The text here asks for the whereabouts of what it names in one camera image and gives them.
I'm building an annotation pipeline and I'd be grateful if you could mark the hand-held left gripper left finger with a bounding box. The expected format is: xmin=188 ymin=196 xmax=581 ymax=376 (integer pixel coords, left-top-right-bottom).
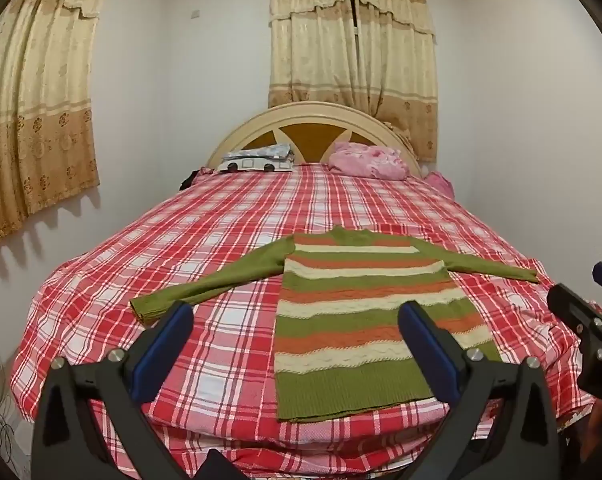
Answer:
xmin=31 ymin=301 xmax=196 ymax=480

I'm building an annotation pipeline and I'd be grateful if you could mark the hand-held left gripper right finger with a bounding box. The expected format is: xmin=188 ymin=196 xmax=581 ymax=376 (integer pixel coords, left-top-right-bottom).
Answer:
xmin=398 ymin=301 xmax=562 ymax=480

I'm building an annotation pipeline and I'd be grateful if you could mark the green striped knit sweater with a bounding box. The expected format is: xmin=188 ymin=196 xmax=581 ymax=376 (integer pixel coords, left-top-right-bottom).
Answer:
xmin=130 ymin=226 xmax=539 ymax=423

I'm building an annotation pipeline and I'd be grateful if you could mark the red plaid bed sheet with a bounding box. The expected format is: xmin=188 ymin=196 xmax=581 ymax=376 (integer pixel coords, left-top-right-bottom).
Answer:
xmin=11 ymin=162 xmax=602 ymax=480

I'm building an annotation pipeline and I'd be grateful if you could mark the dark cloth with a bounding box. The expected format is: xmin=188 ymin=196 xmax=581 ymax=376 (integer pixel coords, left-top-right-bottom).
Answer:
xmin=179 ymin=169 xmax=214 ymax=191

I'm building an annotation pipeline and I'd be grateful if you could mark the pink cloth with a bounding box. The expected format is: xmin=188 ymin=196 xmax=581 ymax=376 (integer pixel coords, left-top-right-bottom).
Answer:
xmin=423 ymin=171 xmax=456 ymax=198

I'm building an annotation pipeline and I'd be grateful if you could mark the pink floral pillow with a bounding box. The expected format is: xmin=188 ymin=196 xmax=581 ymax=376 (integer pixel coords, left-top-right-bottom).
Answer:
xmin=328 ymin=141 xmax=409 ymax=181

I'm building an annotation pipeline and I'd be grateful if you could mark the cream arched wooden headboard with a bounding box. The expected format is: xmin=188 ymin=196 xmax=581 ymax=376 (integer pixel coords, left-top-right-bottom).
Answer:
xmin=206 ymin=101 xmax=424 ymax=178

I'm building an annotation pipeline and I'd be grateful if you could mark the wide beige floral curtain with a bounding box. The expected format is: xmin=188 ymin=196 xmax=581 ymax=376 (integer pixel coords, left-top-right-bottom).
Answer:
xmin=0 ymin=0 xmax=112 ymax=251

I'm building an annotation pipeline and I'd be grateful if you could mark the narrow beige floral curtain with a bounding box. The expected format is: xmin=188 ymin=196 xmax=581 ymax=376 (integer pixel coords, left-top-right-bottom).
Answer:
xmin=268 ymin=0 xmax=357 ymax=116
xmin=351 ymin=0 xmax=439 ymax=163

